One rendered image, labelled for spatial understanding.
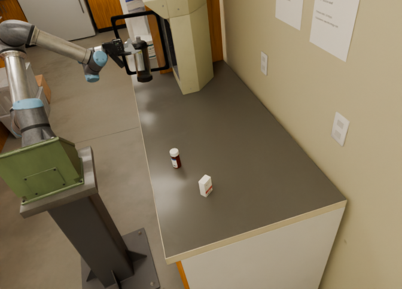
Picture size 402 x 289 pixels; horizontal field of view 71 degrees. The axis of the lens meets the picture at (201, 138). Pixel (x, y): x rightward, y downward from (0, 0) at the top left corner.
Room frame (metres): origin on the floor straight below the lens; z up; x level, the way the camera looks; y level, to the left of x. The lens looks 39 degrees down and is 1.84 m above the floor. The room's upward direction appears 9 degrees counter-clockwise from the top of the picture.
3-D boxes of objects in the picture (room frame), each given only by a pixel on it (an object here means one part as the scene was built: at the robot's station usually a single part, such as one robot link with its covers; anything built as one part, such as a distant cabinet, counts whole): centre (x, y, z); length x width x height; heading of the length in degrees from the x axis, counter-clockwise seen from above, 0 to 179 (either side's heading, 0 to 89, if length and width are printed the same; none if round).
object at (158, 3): (1.72, 0.16, 1.46); 0.32 x 0.11 x 0.10; 10
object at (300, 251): (1.57, 0.00, 0.45); 2.05 x 0.67 x 0.90; 10
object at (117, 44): (1.65, 0.43, 1.27); 0.12 x 0.08 x 0.09; 100
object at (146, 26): (1.88, 0.30, 1.19); 0.30 x 0.01 x 0.40; 91
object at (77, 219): (1.00, 0.70, 0.45); 0.48 x 0.48 x 0.90; 16
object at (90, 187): (1.00, 0.70, 0.92); 0.32 x 0.32 x 0.04; 16
